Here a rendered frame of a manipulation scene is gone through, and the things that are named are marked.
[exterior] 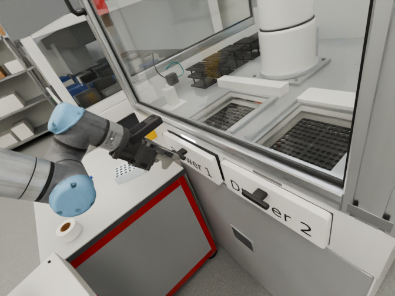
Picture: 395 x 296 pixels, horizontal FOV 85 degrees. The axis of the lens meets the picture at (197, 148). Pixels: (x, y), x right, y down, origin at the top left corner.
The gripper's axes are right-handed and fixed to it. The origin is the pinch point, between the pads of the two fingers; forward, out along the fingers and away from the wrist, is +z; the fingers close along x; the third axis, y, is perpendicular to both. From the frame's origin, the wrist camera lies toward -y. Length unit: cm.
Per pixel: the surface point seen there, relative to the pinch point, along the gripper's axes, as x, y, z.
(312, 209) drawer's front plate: 42.9, -5.2, 2.0
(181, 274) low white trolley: -11, 59, 50
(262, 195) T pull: 32.5, -2.5, 2.2
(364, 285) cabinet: 54, 4, 18
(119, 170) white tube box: -30.9, 19.7, 1.0
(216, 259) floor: -12, 52, 75
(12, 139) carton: -401, 128, -4
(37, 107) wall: -434, 68, 11
